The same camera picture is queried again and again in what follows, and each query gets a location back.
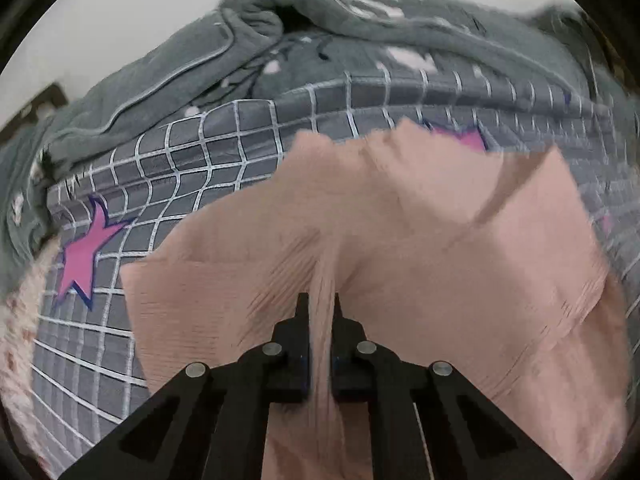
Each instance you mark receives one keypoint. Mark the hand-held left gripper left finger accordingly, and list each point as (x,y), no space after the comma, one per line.
(303,367)

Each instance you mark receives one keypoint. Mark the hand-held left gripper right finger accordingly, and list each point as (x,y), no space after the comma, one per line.
(336,367)

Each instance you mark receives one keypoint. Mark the pink small garment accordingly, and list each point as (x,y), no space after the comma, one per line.
(425,260)

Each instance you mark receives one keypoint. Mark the grey checked star bed sheet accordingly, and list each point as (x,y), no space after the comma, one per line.
(225,160)

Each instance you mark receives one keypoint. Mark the floral bed sheet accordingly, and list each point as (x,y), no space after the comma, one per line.
(20,335)

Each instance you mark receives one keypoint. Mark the dark wooden frame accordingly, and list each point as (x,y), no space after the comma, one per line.
(35,105)

